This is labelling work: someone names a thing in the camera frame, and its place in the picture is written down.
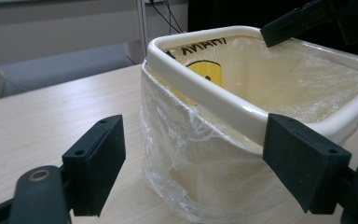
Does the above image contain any clear plastic bag yellow smiley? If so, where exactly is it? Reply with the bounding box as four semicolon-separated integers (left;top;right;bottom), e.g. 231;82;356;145
139;35;358;224

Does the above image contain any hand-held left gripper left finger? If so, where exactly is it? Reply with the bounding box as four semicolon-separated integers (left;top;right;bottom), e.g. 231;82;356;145
62;114;127;217

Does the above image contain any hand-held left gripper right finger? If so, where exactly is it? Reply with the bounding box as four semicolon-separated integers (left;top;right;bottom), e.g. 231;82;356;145
262;113;352;215

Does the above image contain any black curtain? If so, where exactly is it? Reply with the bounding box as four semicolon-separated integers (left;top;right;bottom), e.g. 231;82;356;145
186;0;358;62

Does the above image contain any black socket cable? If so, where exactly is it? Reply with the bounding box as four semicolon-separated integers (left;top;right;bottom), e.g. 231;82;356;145
163;0;185;34
148;0;183;35

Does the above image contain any cream plastic bin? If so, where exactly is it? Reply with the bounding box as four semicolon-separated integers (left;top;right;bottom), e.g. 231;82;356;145
141;25;358;218

